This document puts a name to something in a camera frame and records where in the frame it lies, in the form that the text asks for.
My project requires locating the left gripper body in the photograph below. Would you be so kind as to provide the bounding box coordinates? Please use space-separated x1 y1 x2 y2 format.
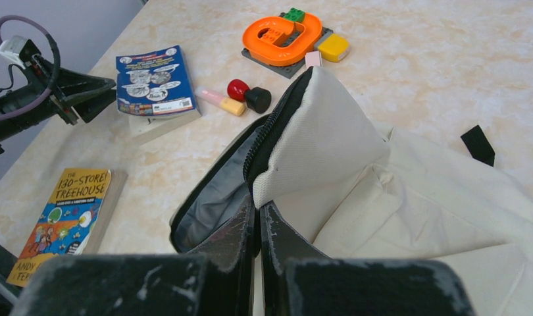
0 65 75 142

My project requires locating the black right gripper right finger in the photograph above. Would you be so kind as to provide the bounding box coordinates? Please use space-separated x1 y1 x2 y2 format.
259 202 475 315

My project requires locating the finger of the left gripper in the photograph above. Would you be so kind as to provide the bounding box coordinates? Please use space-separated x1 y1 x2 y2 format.
57 68 116 105
73 90 116 123

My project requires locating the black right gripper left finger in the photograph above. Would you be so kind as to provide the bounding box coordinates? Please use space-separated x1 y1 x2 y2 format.
12 197 255 315

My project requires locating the blue book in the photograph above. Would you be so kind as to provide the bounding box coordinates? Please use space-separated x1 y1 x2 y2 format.
116 45 201 123

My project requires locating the cream canvas backpack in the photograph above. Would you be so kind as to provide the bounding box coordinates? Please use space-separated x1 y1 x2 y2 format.
170 67 533 315

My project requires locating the yellow treehouse book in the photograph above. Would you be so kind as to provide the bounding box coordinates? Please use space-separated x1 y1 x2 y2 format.
6 168 128 287

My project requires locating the red black stamp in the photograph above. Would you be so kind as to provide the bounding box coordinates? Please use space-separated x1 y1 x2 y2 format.
226 79 272 114

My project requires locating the pink white eraser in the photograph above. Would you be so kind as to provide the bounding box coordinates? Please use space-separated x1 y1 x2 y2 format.
305 51 322 68

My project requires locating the green toy block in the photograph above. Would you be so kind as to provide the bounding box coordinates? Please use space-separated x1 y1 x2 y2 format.
282 7 305 23

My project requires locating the yellow toy block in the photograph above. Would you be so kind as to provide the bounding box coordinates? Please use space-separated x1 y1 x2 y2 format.
314 32 350 63

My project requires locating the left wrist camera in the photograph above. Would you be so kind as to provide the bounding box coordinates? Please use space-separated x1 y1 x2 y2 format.
0 36 41 69

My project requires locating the grey toy base plate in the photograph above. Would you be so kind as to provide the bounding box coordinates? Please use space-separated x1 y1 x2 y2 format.
241 13 334 80

